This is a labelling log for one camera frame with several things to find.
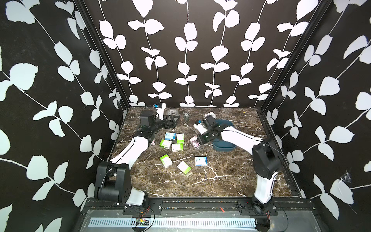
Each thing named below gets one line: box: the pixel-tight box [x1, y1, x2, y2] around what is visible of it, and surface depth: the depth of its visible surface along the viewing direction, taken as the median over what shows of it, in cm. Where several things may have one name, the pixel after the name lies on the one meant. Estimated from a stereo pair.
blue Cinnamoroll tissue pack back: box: [164, 131, 177, 141], surface depth 102 cm
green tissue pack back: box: [175, 132, 186, 144], surface depth 101 cm
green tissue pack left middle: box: [159, 139, 172, 150], surface depth 98 cm
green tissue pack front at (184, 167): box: [176, 160, 192, 175], surface depth 88 cm
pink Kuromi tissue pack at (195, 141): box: [189, 134, 201, 149], surface depth 92 cm
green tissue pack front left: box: [159, 153, 173, 169], surface depth 90 cm
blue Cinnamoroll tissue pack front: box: [194, 156, 209, 167], surface depth 90 cm
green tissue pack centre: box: [171, 143, 185, 153], surface depth 97 cm
